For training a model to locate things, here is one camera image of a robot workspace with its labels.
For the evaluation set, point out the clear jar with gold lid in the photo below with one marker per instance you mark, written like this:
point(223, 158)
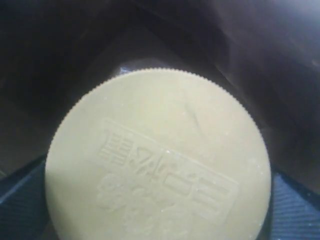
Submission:
point(158, 154)

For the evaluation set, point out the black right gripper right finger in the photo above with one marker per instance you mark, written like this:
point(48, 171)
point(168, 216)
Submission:
point(294, 211)

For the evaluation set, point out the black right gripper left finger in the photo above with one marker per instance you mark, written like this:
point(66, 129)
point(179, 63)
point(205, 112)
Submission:
point(23, 209)

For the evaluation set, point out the brown paper bag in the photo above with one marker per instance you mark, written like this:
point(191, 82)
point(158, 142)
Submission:
point(268, 52)

